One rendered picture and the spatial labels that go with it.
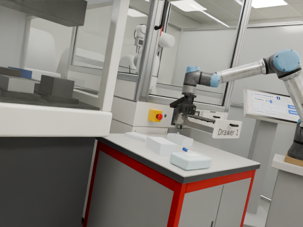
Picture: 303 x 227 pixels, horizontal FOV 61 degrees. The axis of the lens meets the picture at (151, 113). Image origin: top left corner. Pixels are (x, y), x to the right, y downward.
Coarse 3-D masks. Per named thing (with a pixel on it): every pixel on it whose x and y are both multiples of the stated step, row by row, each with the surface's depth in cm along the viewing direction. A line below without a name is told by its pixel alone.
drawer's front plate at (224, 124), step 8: (216, 120) 146; (224, 120) 150; (232, 120) 160; (216, 128) 146; (224, 128) 152; (232, 128) 158; (240, 128) 166; (216, 136) 148; (224, 136) 154; (232, 136) 161
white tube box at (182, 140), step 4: (168, 136) 147; (172, 136) 144; (176, 136) 142; (180, 136) 145; (184, 136) 148; (168, 140) 146; (172, 140) 144; (176, 140) 142; (180, 140) 139; (184, 140) 139; (188, 140) 141; (192, 140) 143; (180, 144) 139; (184, 144) 139; (188, 144) 141; (192, 144) 143
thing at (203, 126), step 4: (192, 120) 161; (196, 120) 159; (200, 120) 157; (188, 124) 162; (192, 124) 160; (196, 124) 158; (200, 124) 156; (204, 124) 154; (208, 124) 152; (212, 124) 150; (196, 128) 158; (200, 128) 156; (204, 128) 154; (208, 128) 152; (212, 128) 150; (208, 132) 152; (212, 132) 150
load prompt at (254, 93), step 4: (252, 92) 242; (256, 92) 242; (260, 96) 240; (264, 96) 240; (268, 96) 241; (272, 96) 241; (276, 96) 241; (280, 96) 242; (280, 100) 239; (284, 100) 239
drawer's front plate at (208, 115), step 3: (204, 114) 191; (207, 114) 194; (210, 114) 197; (213, 114) 200; (216, 114) 203; (219, 114) 205; (222, 114) 209; (204, 117) 192; (207, 117) 195; (210, 117) 197; (213, 117) 200; (222, 117) 209
